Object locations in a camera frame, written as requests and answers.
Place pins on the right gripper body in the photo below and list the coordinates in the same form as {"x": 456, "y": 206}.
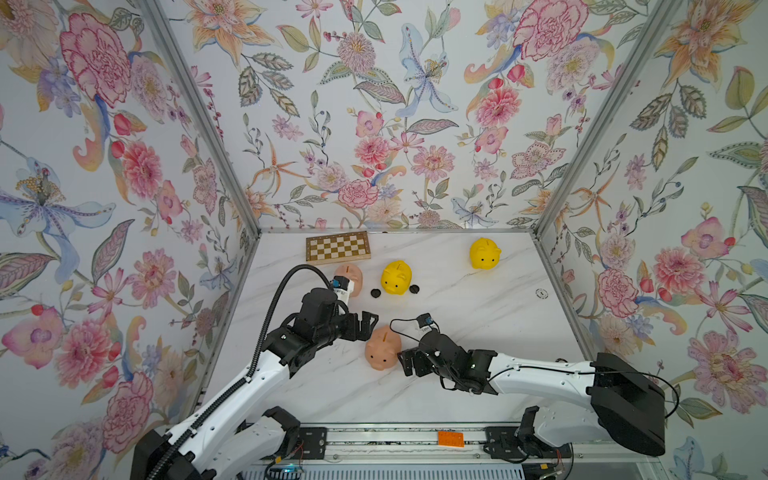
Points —
{"x": 423, "y": 365}

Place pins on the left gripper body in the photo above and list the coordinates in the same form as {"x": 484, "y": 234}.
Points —
{"x": 337, "y": 327}

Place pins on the pink piggy bank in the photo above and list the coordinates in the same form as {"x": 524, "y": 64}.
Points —
{"x": 382, "y": 349}
{"x": 353, "y": 274}

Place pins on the yellow piggy bank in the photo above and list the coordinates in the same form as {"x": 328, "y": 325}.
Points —
{"x": 396, "y": 278}
{"x": 484, "y": 254}

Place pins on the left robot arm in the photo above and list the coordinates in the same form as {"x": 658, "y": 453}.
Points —
{"x": 213, "y": 443}

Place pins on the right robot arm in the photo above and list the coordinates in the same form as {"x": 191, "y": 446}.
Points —
{"x": 603, "y": 399}

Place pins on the wooden chessboard box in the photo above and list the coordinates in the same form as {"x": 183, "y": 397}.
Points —
{"x": 337, "y": 248}

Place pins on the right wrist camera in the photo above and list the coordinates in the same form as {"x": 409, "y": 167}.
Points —
{"x": 425, "y": 321}

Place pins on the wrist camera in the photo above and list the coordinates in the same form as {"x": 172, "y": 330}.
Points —
{"x": 343, "y": 287}
{"x": 425, "y": 321}

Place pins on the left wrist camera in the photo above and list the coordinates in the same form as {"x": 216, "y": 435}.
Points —
{"x": 343, "y": 287}

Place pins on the orange tag on rail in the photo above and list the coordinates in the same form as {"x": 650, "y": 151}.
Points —
{"x": 451, "y": 439}

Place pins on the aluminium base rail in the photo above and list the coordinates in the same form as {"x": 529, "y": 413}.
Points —
{"x": 416, "y": 443}

